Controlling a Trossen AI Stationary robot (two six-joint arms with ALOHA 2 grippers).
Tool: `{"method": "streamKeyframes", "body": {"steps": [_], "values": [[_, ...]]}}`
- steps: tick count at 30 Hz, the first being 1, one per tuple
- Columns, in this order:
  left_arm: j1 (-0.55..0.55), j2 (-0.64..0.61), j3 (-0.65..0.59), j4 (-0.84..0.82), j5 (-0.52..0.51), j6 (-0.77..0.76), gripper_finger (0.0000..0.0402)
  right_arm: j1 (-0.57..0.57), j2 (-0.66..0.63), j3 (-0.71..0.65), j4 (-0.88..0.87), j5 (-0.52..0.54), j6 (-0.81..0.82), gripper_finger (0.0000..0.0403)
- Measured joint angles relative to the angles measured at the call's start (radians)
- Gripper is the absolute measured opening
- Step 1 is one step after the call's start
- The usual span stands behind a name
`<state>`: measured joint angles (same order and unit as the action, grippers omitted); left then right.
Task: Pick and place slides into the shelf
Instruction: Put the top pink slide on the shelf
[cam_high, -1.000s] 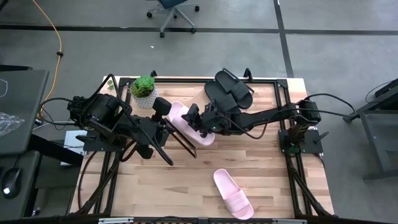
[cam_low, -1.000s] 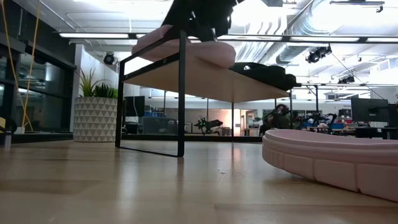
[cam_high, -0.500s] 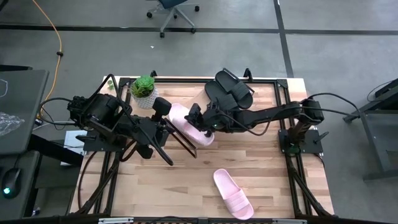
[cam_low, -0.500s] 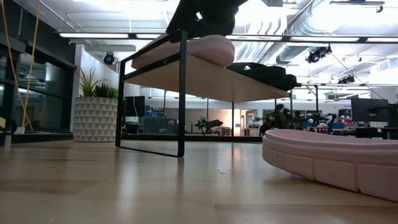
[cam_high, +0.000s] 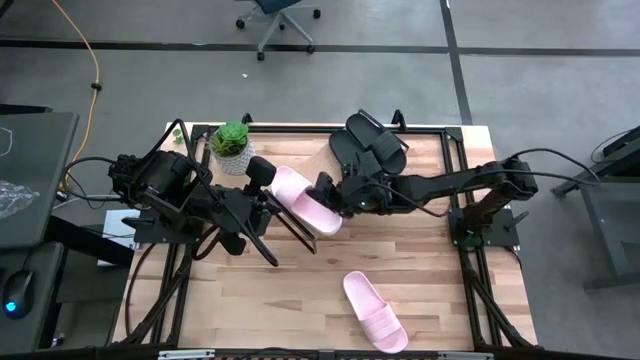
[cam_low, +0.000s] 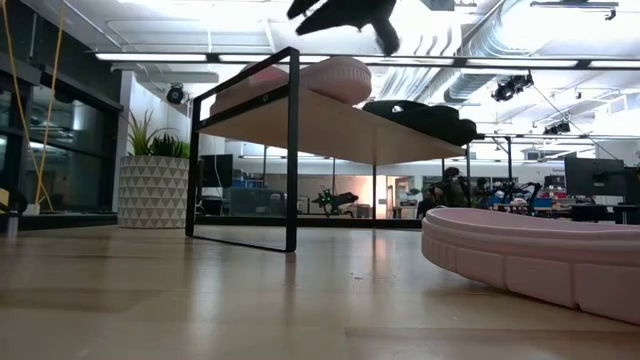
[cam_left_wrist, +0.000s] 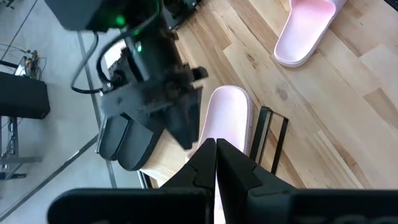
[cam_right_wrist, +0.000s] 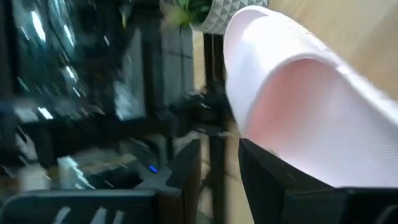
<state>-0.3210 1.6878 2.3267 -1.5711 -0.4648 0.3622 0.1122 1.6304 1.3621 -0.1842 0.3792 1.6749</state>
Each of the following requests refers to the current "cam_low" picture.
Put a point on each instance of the small white block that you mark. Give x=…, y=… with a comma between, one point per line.
x=31, y=209

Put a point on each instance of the black hanging spotlight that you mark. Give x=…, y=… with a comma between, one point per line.
x=510, y=87
x=175, y=94
x=557, y=127

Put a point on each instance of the black metal table frame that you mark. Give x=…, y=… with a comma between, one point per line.
x=75, y=221

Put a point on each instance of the wooden shelf with black frame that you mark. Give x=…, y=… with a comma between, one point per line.
x=330, y=130

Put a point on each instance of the black robot with green lights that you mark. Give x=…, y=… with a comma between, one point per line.
x=332, y=199

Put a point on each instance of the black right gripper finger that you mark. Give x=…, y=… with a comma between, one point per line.
x=335, y=21
x=301, y=7

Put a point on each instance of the pink slide sandal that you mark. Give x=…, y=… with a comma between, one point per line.
x=340, y=80
x=525, y=260

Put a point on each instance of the green plant in patterned pot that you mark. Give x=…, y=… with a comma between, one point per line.
x=152, y=190

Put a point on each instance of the black computer monitor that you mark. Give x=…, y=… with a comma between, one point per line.
x=595, y=175

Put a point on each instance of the person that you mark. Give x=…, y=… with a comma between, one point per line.
x=481, y=187
x=452, y=187

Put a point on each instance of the black wall screen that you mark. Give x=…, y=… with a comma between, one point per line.
x=216, y=170

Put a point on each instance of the black bracket on grey post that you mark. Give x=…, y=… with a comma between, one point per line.
x=15, y=200

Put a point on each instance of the black ceiling track fixture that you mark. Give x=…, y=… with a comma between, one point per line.
x=575, y=4

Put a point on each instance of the black slide sandal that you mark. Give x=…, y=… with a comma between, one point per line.
x=460, y=134
x=425, y=112

